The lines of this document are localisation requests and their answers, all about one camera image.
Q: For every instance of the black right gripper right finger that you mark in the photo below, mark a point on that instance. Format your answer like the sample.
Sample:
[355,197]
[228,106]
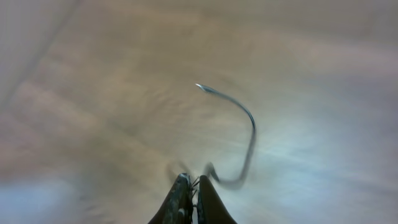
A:
[210,208]

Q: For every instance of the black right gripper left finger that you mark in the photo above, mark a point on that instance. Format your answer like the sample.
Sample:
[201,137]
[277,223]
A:
[177,208]

